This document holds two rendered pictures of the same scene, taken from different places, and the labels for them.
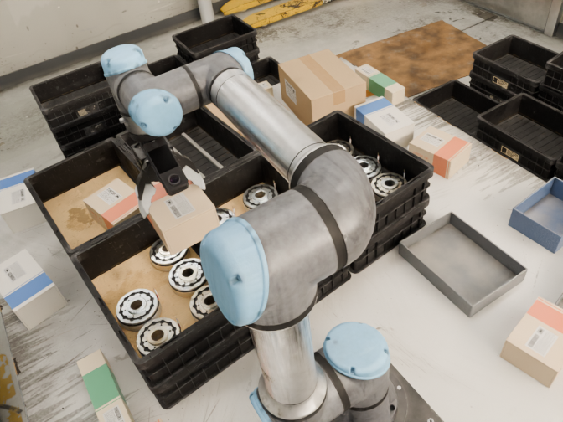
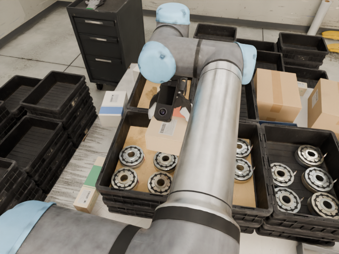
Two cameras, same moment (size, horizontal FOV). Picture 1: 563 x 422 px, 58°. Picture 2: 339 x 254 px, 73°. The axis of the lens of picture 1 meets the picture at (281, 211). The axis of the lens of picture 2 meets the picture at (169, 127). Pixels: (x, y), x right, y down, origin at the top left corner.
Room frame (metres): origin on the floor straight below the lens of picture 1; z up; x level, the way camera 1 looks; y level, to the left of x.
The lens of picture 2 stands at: (0.44, -0.09, 1.66)
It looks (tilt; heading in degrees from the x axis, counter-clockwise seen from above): 49 degrees down; 40
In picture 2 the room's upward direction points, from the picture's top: straight up
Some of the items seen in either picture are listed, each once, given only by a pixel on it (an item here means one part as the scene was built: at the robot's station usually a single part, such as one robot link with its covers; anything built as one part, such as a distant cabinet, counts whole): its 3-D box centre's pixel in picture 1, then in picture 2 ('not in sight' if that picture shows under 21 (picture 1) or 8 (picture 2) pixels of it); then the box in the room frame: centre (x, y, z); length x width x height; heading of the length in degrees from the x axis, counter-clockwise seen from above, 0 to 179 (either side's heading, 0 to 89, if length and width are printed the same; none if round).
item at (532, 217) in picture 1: (554, 213); not in sight; (0.96, -0.78, 0.74); 0.20 x 0.15 x 0.07; 121
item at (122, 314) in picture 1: (136, 306); (131, 154); (0.75, 0.38, 0.86); 0.10 x 0.10 x 0.01
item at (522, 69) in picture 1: (516, 86); not in sight; (2.22, -1.31, 0.31); 0.40 x 0.30 x 0.34; 26
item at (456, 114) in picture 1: (458, 124); not in sight; (2.05, -0.95, 0.26); 0.40 x 0.30 x 0.23; 26
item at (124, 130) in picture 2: (163, 286); (149, 156); (0.79, 0.31, 0.87); 0.40 x 0.30 x 0.11; 31
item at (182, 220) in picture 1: (178, 209); (170, 127); (0.82, 0.22, 1.09); 0.16 x 0.12 x 0.07; 26
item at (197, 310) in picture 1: (210, 301); (160, 183); (0.74, 0.20, 0.86); 0.10 x 0.10 x 0.01
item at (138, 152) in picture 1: (153, 148); (172, 84); (0.85, 0.24, 1.24); 0.09 x 0.08 x 0.12; 26
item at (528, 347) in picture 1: (544, 340); not in sight; (0.58, -0.56, 0.74); 0.16 x 0.12 x 0.07; 129
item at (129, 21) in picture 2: not in sight; (115, 43); (1.78, 1.76, 0.45); 0.60 x 0.45 x 0.90; 26
